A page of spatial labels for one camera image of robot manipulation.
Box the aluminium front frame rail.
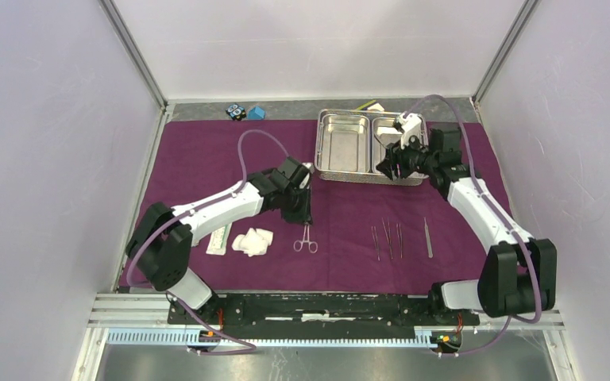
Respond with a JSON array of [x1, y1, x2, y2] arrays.
[[73, 294, 566, 351]]

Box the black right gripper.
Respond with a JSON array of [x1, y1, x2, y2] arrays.
[[376, 129, 438, 181]]

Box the steel left inner pan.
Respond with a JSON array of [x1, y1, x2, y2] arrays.
[[318, 112, 370, 174]]

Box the black blue toy car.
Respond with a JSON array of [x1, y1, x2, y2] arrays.
[[226, 103, 247, 121]]

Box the metal mesh instrument tray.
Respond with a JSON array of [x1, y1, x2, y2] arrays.
[[315, 109, 428, 186]]

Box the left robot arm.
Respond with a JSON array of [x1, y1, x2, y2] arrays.
[[125, 156, 314, 324]]

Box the thin curved steel tweezers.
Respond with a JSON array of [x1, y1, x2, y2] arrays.
[[396, 222, 403, 259]]

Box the steel pan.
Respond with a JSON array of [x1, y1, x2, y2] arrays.
[[318, 112, 370, 174], [369, 117, 402, 180]]

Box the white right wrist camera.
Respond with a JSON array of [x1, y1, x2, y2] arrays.
[[392, 113, 424, 148]]

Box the white gauze wad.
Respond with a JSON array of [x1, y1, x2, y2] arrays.
[[231, 228, 274, 257]]

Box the steel needle holder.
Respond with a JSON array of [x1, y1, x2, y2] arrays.
[[381, 218, 394, 260]]

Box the aluminium corner frame rail right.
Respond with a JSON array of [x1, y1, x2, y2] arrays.
[[471, 0, 541, 105]]

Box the aluminium corner frame rail left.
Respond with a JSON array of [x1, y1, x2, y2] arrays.
[[98, 0, 168, 110]]

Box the aluminium corner frame rail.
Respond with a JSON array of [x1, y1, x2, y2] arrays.
[[98, 0, 168, 110], [471, 0, 541, 105]]

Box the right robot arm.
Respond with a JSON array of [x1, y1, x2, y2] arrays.
[[376, 126, 557, 324]]

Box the blue toy block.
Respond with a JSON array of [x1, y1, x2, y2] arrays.
[[247, 106, 266, 121]]

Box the purple cloth wrap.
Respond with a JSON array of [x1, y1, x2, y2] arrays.
[[142, 120, 487, 294]]

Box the steel forceps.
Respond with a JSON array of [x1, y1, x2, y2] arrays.
[[423, 217, 434, 259]]

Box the steel hemostat clamp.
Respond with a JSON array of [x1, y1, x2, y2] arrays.
[[293, 224, 319, 253]]

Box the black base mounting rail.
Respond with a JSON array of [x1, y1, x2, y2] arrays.
[[196, 292, 480, 340]]

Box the suture packet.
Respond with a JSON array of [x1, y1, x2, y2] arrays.
[[206, 224, 232, 256]]

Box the steel right inner pan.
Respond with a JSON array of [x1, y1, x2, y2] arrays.
[[369, 117, 402, 180]]

